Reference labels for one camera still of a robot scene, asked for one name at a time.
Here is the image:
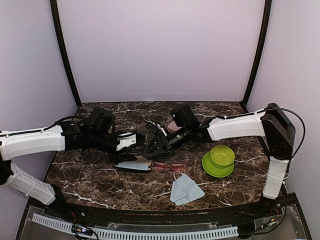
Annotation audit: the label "black frame post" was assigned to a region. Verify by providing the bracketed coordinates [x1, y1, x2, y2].
[49, 0, 82, 107]
[240, 0, 272, 109]

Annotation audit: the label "white slotted cable duct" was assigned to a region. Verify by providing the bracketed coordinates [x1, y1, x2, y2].
[31, 213, 239, 240]

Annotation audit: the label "right black frame post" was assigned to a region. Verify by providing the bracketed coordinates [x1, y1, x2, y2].
[240, 0, 272, 109]

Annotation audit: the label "green plate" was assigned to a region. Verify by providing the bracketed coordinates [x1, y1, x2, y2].
[201, 152, 235, 178]

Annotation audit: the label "black aviator sunglasses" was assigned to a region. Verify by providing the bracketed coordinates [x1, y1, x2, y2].
[125, 145, 156, 156]

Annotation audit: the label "green bowl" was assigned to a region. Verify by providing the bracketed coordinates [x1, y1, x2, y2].
[210, 145, 235, 169]

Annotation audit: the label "black front rail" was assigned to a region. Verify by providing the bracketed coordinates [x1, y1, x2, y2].
[42, 202, 283, 226]

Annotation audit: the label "left black frame post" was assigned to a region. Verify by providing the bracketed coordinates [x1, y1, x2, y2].
[49, 0, 82, 107]

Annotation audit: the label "light blue cloth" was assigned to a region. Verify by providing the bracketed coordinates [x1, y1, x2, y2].
[117, 161, 149, 171]
[170, 174, 205, 206]

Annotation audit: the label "black glasses case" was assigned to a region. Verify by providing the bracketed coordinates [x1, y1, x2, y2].
[114, 155, 153, 173]

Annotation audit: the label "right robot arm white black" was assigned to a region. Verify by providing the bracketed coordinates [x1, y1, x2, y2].
[142, 103, 299, 217]

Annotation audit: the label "pink translucent sunglasses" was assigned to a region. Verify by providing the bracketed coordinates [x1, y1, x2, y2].
[152, 161, 186, 171]

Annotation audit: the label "pink glasses case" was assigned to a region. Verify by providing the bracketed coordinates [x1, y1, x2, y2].
[167, 121, 180, 134]

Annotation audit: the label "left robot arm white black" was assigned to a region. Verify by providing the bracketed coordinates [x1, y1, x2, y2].
[0, 107, 138, 218]

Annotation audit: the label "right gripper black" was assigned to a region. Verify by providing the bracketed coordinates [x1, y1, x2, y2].
[142, 125, 191, 160]

